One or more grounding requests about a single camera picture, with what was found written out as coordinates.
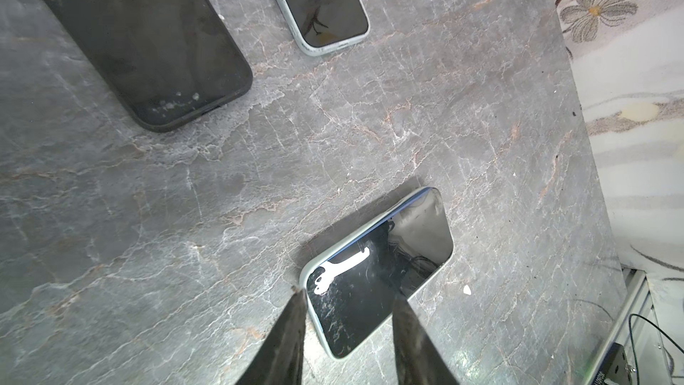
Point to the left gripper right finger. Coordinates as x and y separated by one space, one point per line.
416 358

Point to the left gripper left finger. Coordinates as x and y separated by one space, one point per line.
281 356

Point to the pale blue phone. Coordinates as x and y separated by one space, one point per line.
326 262

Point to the black phone case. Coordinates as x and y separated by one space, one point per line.
167 61

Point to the aluminium front rail frame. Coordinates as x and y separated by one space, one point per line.
637 350

